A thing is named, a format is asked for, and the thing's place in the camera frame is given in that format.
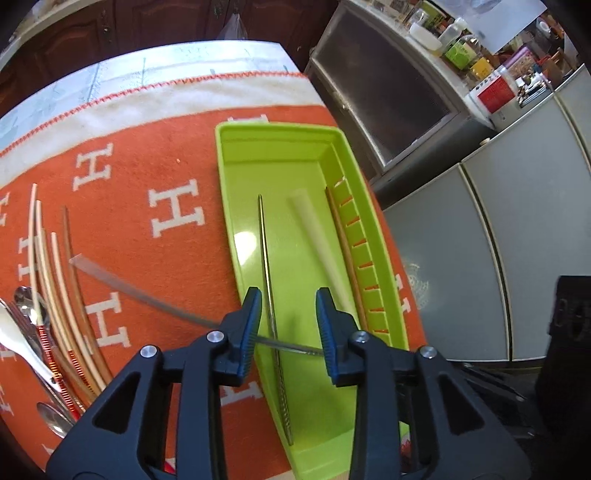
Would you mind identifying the green plastic utensil tray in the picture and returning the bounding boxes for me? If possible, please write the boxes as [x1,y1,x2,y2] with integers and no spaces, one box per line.
[215,121,411,478]

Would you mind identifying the white bowl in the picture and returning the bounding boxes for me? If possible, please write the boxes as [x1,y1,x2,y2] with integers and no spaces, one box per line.
[410,22,444,51]

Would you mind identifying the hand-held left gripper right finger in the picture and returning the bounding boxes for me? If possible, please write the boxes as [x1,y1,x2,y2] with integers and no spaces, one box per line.
[315,286,532,480]

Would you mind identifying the translucent grey chopstick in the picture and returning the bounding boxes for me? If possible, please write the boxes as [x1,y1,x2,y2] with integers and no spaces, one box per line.
[68,256,324,357]

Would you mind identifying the brown wooden chopstick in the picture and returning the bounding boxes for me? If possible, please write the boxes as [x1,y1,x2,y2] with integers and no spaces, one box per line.
[61,205,114,377]
[324,187,370,333]

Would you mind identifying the thick white chopstick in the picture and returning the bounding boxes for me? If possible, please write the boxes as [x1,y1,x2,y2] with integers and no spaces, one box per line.
[287,188,354,324]

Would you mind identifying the white ceramic spoon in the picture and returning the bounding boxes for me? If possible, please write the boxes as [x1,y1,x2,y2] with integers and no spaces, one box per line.
[0,302,77,407]

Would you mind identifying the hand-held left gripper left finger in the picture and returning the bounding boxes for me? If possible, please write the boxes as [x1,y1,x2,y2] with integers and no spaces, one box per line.
[46,287,264,480]

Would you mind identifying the metal spoon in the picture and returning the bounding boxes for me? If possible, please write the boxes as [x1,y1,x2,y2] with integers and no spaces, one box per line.
[36,401,77,439]
[13,285,61,370]

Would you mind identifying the metal chopstick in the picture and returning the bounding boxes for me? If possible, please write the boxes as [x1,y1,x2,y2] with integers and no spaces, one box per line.
[257,194,295,446]

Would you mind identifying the dark wooden kitchen cabinets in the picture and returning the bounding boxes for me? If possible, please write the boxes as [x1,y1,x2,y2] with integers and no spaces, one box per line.
[0,0,334,109]

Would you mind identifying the metal cabinet with glass door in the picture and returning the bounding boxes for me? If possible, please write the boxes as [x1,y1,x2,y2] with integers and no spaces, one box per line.
[305,0,498,185]

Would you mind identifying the green label bottle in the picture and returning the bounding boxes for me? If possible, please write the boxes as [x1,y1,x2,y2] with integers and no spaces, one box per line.
[444,33,480,71]

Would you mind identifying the grey refrigerator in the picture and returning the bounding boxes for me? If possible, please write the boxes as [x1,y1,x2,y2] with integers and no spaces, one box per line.
[382,65,591,365]

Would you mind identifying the orange printed blanket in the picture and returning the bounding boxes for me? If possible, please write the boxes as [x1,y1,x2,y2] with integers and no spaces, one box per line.
[0,76,428,480]

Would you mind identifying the red label container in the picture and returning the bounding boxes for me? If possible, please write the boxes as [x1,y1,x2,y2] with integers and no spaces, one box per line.
[467,69,517,117]

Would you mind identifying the hanging plastic bag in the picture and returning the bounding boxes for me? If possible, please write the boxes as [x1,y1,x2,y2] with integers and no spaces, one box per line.
[217,13,244,43]

